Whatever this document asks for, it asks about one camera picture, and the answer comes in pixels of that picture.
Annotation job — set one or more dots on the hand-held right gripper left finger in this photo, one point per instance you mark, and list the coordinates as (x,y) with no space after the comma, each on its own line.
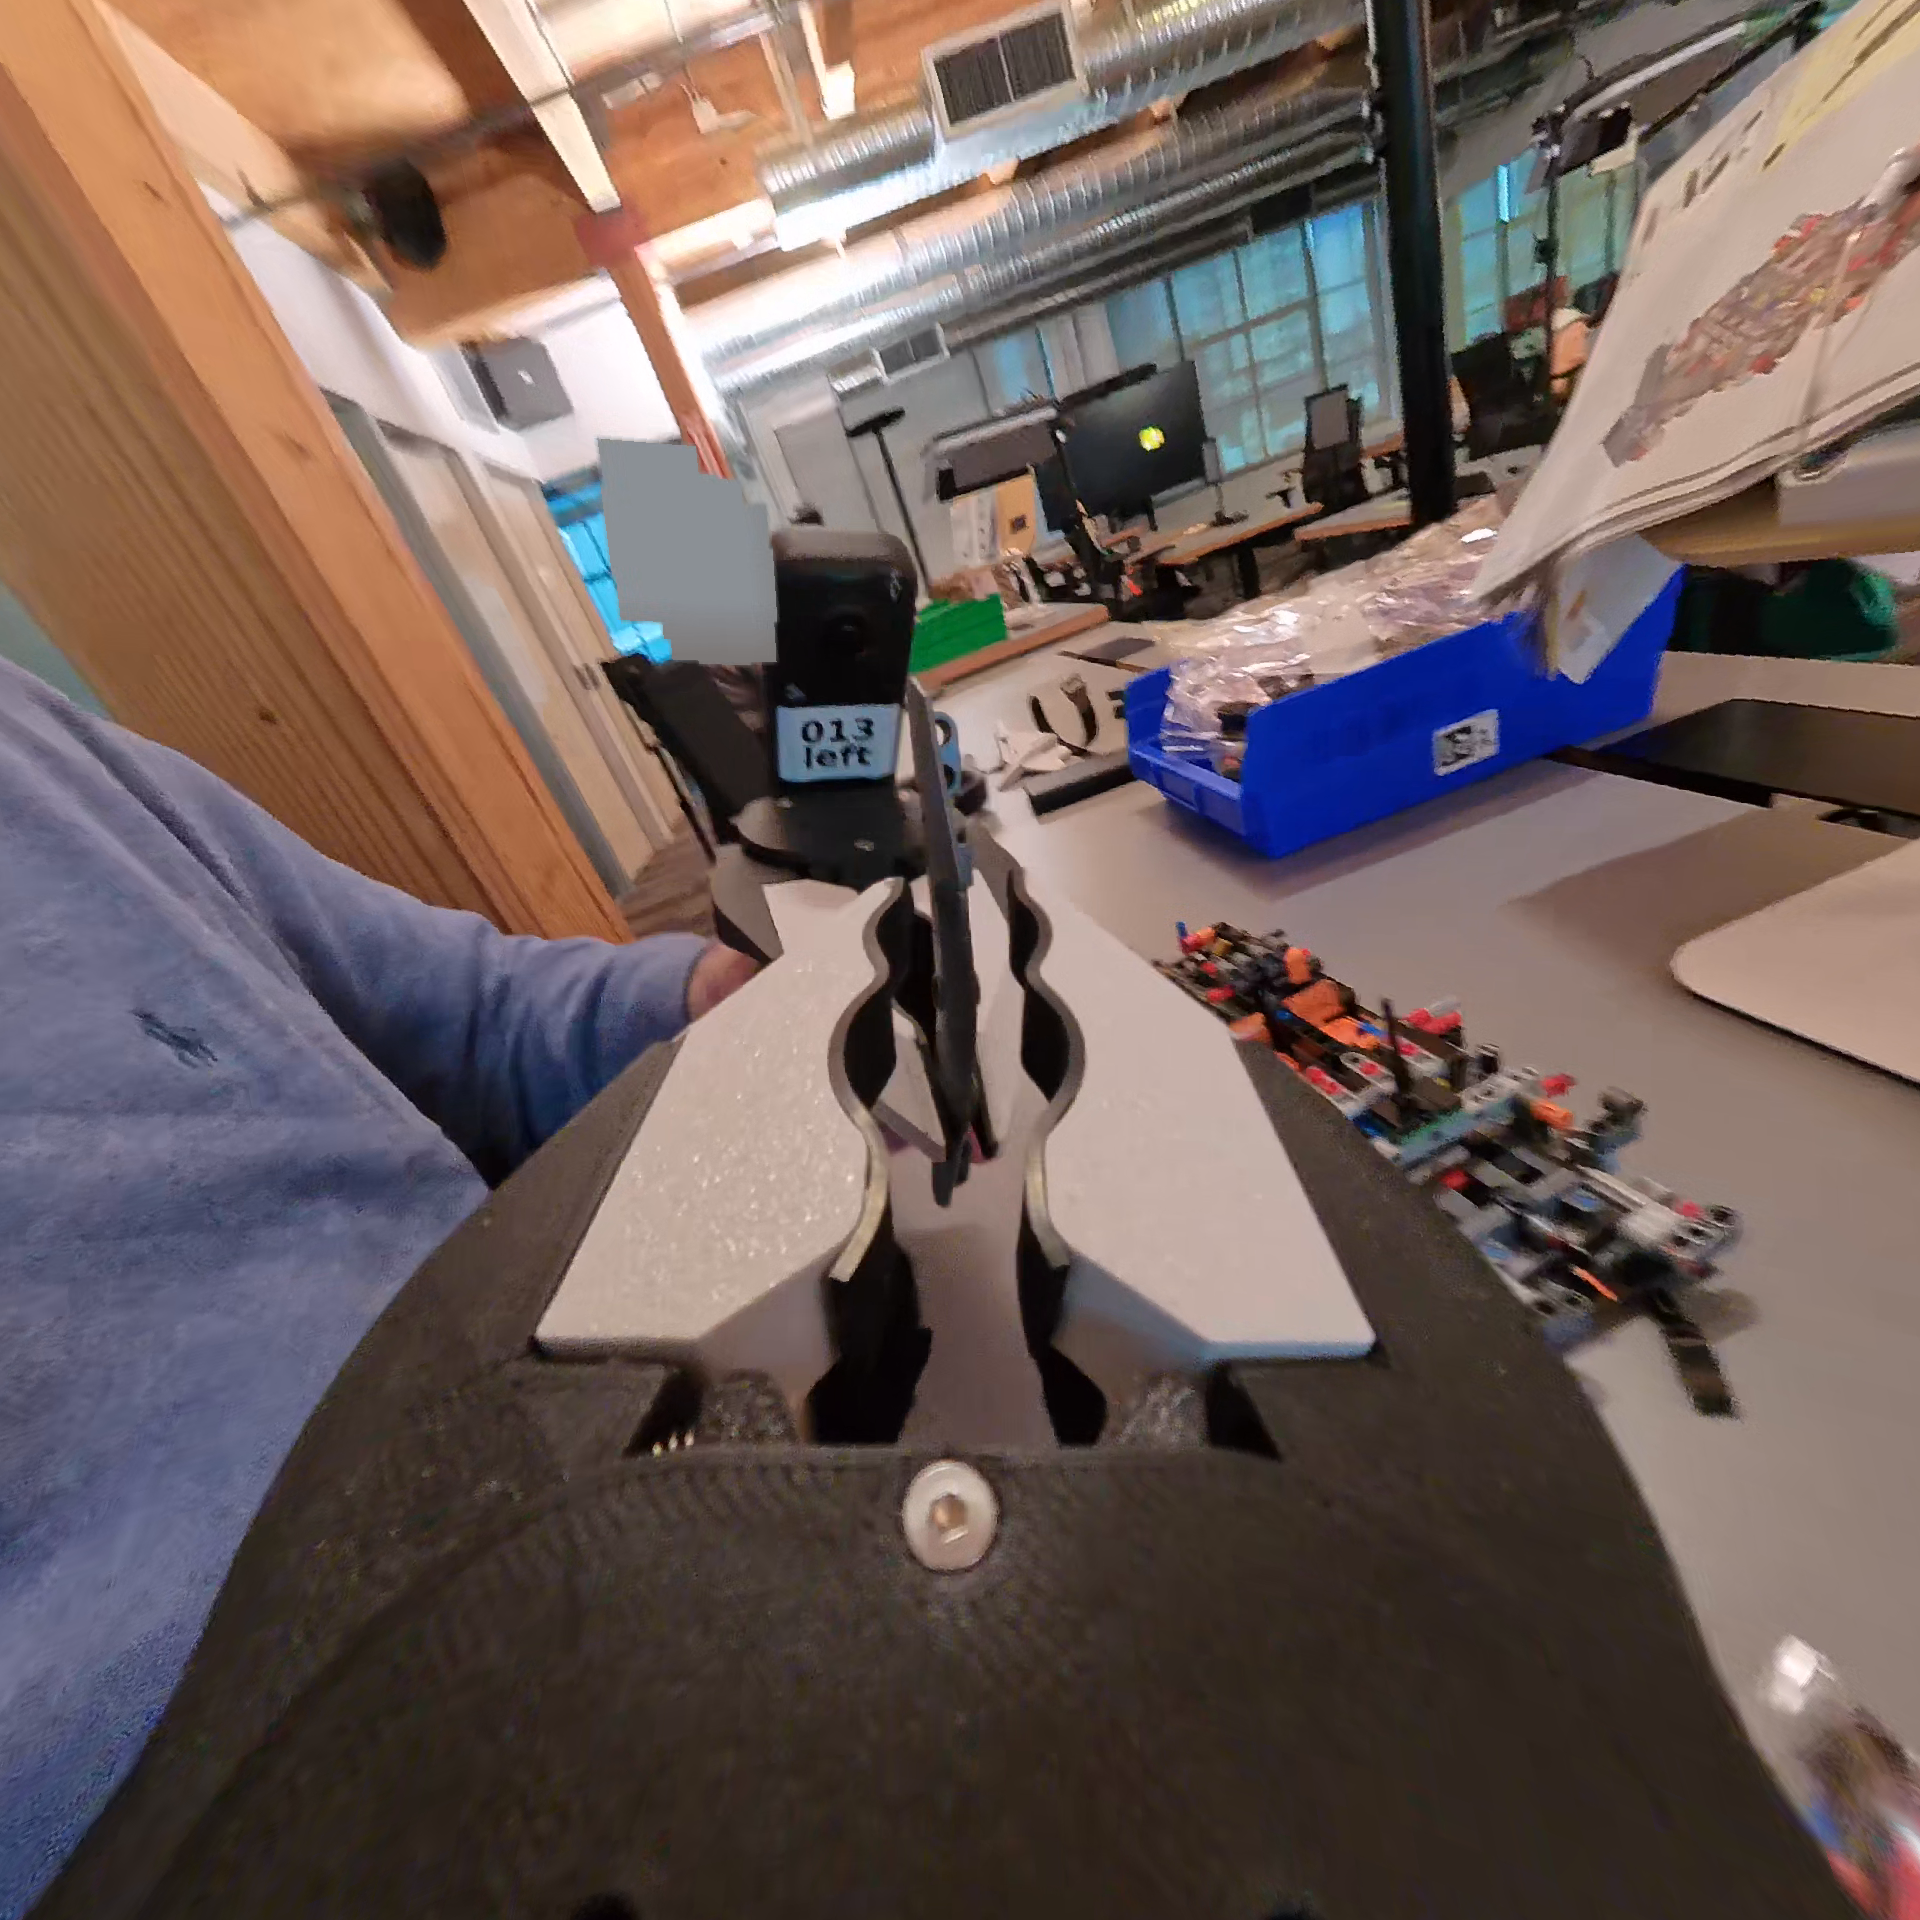
(708,1187)

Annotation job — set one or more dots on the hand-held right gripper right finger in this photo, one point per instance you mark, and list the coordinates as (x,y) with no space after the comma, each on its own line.
(1200,1187)

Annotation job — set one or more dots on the dark grey lego beam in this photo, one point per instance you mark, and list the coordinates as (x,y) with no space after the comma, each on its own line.
(947,962)

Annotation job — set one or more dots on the multicoloured lego technic model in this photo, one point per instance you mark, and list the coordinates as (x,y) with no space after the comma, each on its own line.
(1425,1077)

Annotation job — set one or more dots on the person's left forearm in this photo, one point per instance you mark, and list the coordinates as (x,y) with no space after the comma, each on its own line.
(495,1019)

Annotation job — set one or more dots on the clear bags of lego parts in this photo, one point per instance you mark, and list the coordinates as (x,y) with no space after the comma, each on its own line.
(1321,615)

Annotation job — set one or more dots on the zip bag of lego pins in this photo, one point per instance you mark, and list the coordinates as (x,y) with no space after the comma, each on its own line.
(1846,1784)

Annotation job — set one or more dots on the lego instruction booklet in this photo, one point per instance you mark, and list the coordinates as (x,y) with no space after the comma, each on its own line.
(1725,302)

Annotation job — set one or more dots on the person's left hand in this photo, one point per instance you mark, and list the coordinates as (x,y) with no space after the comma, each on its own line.
(731,976)

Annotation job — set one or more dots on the small white object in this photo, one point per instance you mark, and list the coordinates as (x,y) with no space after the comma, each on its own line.
(1038,753)

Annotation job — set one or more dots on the black office chair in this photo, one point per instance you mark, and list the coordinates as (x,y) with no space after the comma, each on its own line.
(662,718)

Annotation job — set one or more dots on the green storage bin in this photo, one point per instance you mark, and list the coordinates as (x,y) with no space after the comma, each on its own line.
(960,634)

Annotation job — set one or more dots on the black floor lamp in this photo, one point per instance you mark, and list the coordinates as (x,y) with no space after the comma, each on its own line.
(888,482)

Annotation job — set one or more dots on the grey screen on stand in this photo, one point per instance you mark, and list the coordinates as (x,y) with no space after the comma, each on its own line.
(999,457)

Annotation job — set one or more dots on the blue storage bin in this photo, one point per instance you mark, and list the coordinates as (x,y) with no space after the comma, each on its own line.
(1350,748)

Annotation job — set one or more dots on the black monitor screen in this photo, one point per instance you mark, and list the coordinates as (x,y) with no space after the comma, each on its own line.
(1135,435)

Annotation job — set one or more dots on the white ceiling vent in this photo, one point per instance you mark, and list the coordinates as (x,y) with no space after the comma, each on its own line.
(999,63)

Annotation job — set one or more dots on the black steel column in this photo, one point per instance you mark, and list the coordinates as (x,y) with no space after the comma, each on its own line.
(1413,256)

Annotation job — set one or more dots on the green cloth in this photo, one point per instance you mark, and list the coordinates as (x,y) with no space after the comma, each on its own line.
(1785,608)

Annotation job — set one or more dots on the black wall box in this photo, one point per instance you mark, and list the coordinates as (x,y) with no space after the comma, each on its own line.
(519,382)

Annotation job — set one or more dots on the silver air duct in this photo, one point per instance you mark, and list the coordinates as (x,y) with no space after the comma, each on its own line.
(1049,227)

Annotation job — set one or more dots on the beige stand base plate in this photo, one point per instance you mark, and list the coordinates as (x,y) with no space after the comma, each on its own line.
(1830,962)

